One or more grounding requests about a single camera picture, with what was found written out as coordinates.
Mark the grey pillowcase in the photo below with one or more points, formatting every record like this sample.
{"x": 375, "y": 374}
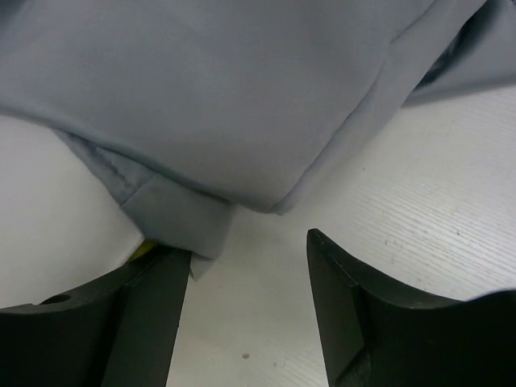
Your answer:
{"x": 185, "y": 110}

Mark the white pillow yellow edge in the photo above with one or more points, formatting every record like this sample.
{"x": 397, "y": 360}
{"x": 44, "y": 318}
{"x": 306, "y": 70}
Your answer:
{"x": 60, "y": 228}

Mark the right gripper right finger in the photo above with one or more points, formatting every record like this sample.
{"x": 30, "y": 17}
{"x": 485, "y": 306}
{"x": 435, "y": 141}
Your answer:
{"x": 378, "y": 331}

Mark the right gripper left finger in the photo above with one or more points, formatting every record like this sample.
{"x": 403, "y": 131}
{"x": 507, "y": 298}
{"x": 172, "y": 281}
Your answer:
{"x": 117, "y": 330}

